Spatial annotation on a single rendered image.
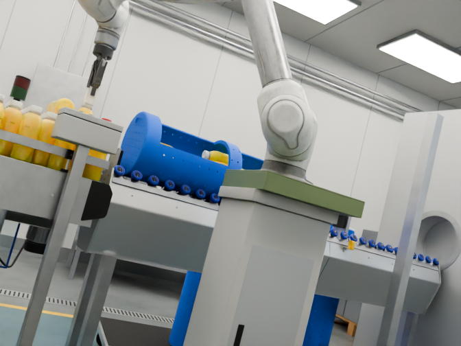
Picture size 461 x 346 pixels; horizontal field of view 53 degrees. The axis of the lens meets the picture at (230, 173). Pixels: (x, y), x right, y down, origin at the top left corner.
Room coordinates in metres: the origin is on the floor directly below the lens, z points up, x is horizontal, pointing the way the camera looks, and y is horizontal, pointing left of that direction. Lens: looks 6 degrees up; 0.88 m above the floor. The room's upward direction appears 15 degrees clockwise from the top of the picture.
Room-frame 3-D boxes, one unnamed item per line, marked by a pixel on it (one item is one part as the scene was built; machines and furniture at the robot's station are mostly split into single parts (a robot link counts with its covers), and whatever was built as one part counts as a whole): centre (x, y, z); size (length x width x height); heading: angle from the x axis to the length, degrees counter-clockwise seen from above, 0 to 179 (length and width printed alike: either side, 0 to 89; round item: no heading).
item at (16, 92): (2.02, 0.99, 1.18); 0.06 x 0.06 x 0.05
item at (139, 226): (2.45, -0.43, 0.79); 2.17 x 0.29 x 0.34; 121
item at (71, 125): (1.56, 0.50, 1.05); 0.20 x 0.10 x 0.10; 121
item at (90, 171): (1.71, 0.49, 0.99); 0.07 x 0.07 x 0.19
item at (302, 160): (1.62, -0.18, 1.23); 0.18 x 0.16 x 0.22; 167
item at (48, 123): (1.64, 0.67, 0.99); 0.07 x 0.07 x 0.19
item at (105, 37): (1.77, 0.60, 1.44); 0.09 x 0.09 x 0.06
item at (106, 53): (1.77, 0.60, 1.36); 0.08 x 0.07 x 0.09; 31
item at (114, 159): (1.91, 0.47, 0.99); 0.10 x 0.02 x 0.12; 31
